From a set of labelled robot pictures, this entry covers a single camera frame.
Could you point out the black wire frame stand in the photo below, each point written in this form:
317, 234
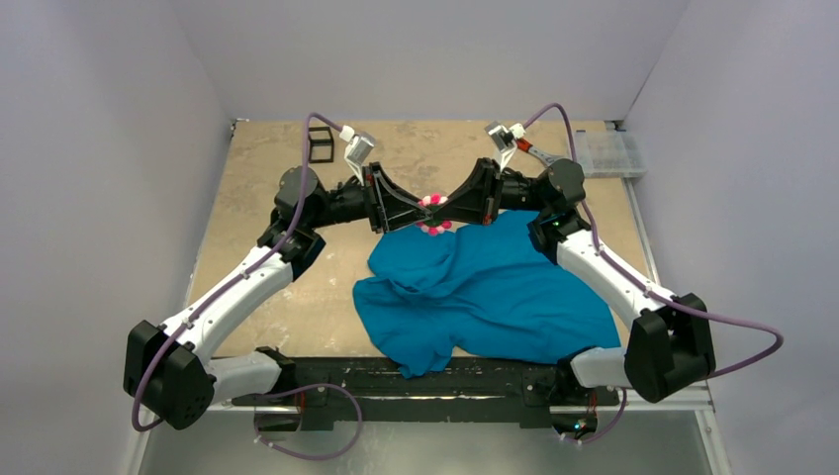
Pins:
321, 144

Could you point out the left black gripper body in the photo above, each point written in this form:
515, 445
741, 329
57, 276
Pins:
373, 202

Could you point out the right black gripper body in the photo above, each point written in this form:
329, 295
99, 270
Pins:
491, 191

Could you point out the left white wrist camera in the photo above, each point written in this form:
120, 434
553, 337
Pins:
358, 147

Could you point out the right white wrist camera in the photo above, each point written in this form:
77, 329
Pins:
505, 140

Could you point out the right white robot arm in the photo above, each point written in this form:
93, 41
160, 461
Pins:
669, 346

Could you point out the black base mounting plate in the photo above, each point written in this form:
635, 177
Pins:
322, 391

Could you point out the blue t-shirt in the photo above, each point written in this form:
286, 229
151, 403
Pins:
484, 289

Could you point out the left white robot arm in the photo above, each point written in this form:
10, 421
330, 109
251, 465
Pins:
169, 369

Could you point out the clear plastic organizer box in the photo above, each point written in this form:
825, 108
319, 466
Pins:
609, 154

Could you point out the pink flower brooch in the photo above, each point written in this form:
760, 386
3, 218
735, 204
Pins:
434, 225

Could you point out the red handled adjustable wrench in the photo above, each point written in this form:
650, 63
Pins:
544, 157

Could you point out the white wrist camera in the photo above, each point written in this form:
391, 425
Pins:
358, 147
505, 140

